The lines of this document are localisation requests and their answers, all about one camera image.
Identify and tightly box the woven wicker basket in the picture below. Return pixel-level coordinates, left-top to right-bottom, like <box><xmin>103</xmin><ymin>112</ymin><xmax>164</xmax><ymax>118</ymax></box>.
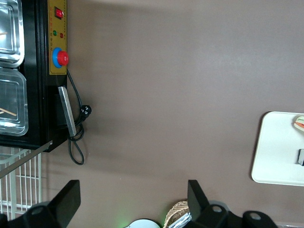
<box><xmin>163</xmin><ymin>199</ymin><xmax>190</xmax><ymax>228</ymax></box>

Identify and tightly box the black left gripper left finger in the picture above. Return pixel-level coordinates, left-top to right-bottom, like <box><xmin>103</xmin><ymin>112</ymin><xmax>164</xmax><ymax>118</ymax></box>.
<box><xmin>0</xmin><ymin>180</ymin><xmax>81</xmax><ymax>228</ymax></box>

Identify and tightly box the black power cable with plug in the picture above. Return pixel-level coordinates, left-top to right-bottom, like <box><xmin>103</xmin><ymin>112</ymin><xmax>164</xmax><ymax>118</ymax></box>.
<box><xmin>66</xmin><ymin>69</ymin><xmax>93</xmax><ymax>165</ymax></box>

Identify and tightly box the steel pan with one skewer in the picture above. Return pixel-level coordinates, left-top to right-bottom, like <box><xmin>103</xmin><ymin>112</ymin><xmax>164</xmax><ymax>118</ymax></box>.
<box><xmin>0</xmin><ymin>0</ymin><xmax>25</xmax><ymax>68</ymax></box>

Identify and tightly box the white wire rack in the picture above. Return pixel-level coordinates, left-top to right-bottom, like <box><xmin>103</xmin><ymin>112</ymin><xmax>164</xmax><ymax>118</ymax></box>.
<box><xmin>0</xmin><ymin>146</ymin><xmax>43</xmax><ymax>221</ymax></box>

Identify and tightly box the silver foil packet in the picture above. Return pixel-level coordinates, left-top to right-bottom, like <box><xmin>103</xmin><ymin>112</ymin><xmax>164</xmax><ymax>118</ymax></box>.
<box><xmin>168</xmin><ymin>211</ymin><xmax>192</xmax><ymax>228</ymax></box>

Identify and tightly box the silver metal handle bar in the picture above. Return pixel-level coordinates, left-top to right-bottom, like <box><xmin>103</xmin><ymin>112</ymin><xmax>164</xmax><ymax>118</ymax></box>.
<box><xmin>57</xmin><ymin>86</ymin><xmax>77</xmax><ymax>137</ymax></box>

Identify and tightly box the steel pan with two skewers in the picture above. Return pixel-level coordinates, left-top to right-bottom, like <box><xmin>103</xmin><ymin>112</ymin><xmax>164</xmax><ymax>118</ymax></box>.
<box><xmin>0</xmin><ymin>67</ymin><xmax>29</xmax><ymax>137</ymax></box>

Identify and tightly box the white plastic tray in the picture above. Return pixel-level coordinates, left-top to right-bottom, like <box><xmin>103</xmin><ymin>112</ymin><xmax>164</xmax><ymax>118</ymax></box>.
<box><xmin>251</xmin><ymin>111</ymin><xmax>304</xmax><ymax>187</ymax></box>

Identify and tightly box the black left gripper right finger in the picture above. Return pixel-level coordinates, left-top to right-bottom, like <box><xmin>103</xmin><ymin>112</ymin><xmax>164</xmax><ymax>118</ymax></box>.
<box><xmin>187</xmin><ymin>180</ymin><xmax>284</xmax><ymax>228</ymax></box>

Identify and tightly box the white round plate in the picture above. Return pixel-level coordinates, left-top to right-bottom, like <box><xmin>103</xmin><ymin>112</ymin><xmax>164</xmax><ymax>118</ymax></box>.
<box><xmin>123</xmin><ymin>218</ymin><xmax>162</xmax><ymax>228</ymax></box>

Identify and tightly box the sandwich toy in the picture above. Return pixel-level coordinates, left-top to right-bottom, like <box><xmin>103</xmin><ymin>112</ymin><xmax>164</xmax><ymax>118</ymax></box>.
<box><xmin>292</xmin><ymin>114</ymin><xmax>304</xmax><ymax>133</ymax></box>

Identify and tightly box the black food warmer appliance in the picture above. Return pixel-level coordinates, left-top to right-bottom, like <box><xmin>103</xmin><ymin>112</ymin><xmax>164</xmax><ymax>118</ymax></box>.
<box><xmin>0</xmin><ymin>0</ymin><xmax>70</xmax><ymax>153</ymax></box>

